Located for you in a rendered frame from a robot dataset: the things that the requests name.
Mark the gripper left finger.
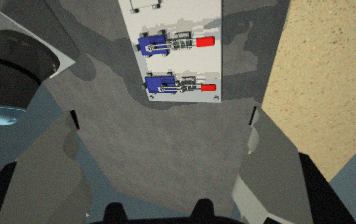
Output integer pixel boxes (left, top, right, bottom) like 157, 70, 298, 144
0, 110, 93, 224

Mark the red-handled toggle clamp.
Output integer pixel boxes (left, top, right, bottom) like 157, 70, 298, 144
145, 31, 215, 52

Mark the toggle clamp with red handle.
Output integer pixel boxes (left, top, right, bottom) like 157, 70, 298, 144
158, 76, 216, 93

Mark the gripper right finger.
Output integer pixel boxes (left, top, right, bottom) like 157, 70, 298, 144
232, 106, 356, 224

